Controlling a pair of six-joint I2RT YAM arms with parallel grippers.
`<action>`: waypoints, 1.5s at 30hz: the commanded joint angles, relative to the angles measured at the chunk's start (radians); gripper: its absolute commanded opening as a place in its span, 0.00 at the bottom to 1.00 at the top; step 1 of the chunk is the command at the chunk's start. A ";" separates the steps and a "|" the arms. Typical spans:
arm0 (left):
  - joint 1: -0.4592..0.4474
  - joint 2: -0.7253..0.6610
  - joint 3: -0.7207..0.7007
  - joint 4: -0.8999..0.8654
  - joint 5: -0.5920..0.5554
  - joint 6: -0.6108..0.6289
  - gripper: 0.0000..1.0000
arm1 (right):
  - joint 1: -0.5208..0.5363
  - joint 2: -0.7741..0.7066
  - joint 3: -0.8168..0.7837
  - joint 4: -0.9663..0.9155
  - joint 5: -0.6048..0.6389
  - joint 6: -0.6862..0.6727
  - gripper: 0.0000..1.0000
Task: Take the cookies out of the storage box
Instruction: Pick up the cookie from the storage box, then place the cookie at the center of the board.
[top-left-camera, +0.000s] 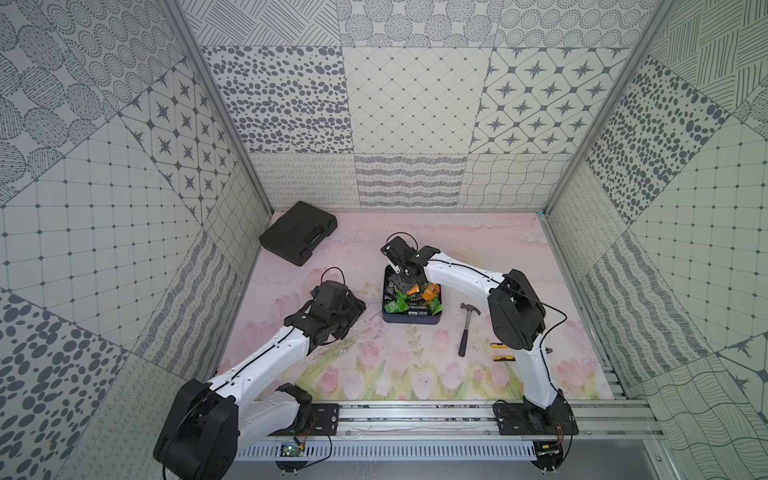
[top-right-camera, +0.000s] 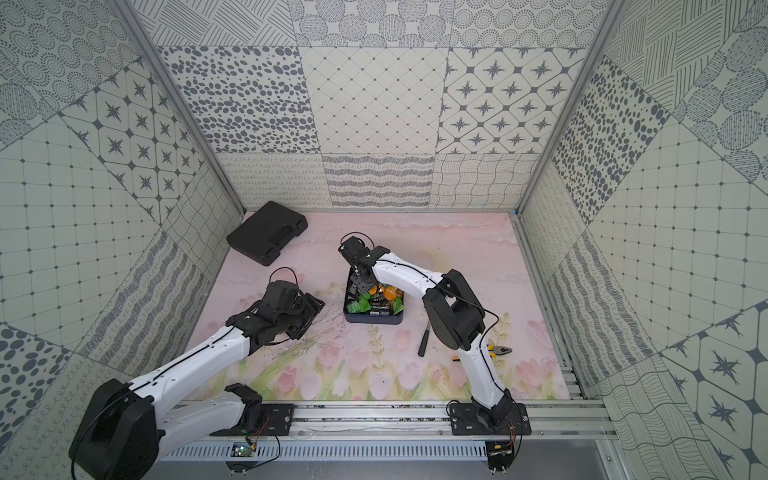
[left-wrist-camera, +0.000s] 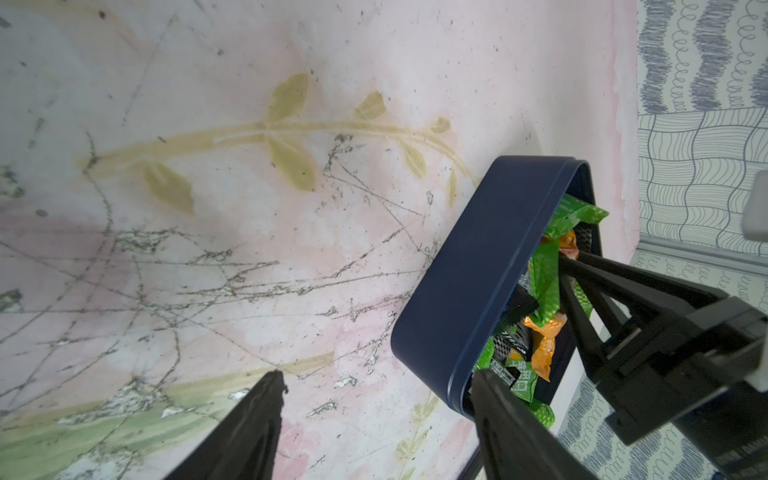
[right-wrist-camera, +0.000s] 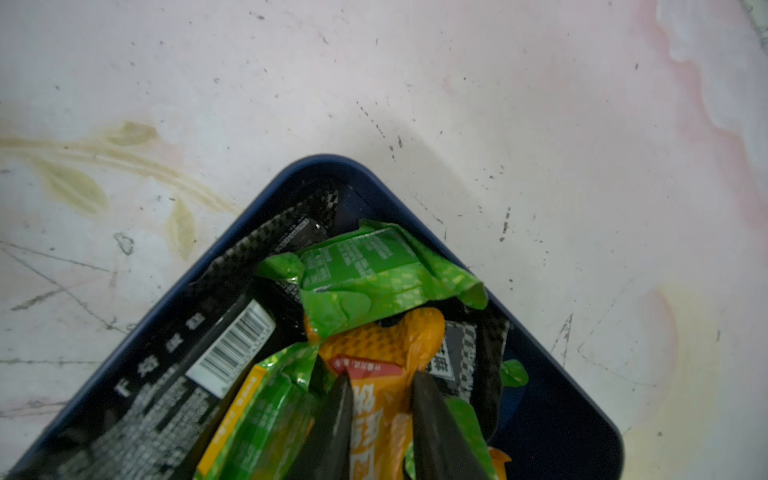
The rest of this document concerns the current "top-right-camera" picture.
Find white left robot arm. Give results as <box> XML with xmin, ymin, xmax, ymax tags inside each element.
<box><xmin>69</xmin><ymin>280</ymin><xmax>325</xmax><ymax>479</ymax></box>

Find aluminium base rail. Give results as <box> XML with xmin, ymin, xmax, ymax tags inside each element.
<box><xmin>158</xmin><ymin>399</ymin><xmax>618</xmax><ymax>450</ymax></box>

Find black plastic tool case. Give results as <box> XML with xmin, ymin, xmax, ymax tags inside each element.
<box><xmin>226</xmin><ymin>201</ymin><xmax>308</xmax><ymax>266</ymax></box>

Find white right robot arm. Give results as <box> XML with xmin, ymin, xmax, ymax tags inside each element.
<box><xmin>339</xmin><ymin>232</ymin><xmax>532</xmax><ymax>439</ymax></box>

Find dark blue storage box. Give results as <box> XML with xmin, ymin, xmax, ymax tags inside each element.
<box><xmin>343</xmin><ymin>269</ymin><xmax>404</xmax><ymax>325</ymax></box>

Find black handled hammer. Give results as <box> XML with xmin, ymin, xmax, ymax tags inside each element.
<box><xmin>417</xmin><ymin>323</ymin><xmax>431</xmax><ymax>357</ymax></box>

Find yellow black pliers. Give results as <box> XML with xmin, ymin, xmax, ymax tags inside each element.
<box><xmin>487</xmin><ymin>345</ymin><xmax>512</xmax><ymax>358</ymax></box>

